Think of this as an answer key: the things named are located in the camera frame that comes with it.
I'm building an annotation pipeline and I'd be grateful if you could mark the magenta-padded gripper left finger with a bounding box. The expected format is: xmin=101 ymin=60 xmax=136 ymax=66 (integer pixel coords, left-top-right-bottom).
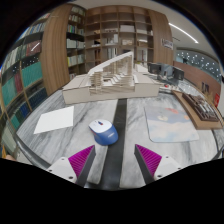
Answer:
xmin=45 ymin=144 xmax=97 ymax=188

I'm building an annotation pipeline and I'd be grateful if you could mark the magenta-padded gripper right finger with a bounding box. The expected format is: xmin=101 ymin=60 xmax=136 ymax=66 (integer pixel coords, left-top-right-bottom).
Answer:
xmin=133 ymin=143 xmax=183 ymax=185

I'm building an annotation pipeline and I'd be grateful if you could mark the blue and white computer mouse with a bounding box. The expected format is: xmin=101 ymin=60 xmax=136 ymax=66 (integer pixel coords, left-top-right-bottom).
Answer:
xmin=88 ymin=118 xmax=119 ymax=146

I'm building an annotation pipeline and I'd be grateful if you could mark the pastel printed mouse pad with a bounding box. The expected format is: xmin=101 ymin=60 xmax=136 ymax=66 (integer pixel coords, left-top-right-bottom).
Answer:
xmin=143 ymin=105 xmax=200 ymax=144

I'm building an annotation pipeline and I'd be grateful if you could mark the white paper sheet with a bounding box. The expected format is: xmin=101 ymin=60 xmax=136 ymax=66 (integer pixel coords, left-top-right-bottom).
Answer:
xmin=33 ymin=105 xmax=75 ymax=135

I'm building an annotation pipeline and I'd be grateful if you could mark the brown model on wooden board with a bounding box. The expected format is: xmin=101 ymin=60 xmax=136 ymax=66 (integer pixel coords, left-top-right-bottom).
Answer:
xmin=171 ymin=89 xmax=224 ymax=131

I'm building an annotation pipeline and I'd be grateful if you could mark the dark grey building model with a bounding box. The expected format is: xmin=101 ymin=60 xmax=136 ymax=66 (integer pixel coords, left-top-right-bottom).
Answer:
xmin=147 ymin=62 xmax=185 ymax=83

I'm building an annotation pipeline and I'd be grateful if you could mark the white stepped architectural model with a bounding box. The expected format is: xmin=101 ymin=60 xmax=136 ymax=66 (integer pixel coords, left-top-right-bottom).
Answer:
xmin=61 ymin=50 xmax=162 ymax=105

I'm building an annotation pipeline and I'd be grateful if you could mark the shelf unit with coloured binders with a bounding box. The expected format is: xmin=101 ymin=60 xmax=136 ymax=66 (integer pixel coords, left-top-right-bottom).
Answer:
xmin=0 ymin=13 xmax=52 ymax=158

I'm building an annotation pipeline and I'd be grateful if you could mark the group of small ceiling lights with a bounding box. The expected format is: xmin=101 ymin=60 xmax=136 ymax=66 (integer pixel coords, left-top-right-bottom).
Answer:
xmin=176 ymin=49 xmax=221 ymax=79

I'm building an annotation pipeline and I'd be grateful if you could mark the dark shelf unit with books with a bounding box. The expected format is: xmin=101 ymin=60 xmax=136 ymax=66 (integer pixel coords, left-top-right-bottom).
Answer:
xmin=65 ymin=4 xmax=87 ymax=80

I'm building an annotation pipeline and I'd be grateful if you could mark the long ceiling light strip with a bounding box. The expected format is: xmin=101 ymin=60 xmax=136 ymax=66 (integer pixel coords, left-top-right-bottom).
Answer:
xmin=168 ymin=22 xmax=200 ymax=45

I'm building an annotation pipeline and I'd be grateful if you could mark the open wooden shelf unit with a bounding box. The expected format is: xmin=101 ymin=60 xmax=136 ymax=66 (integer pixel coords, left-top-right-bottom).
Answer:
xmin=83 ymin=4 xmax=174 ymax=73

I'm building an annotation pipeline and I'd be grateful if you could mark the wall sign plate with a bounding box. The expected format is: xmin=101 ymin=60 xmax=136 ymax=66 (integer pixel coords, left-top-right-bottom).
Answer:
xmin=161 ymin=38 xmax=174 ymax=50

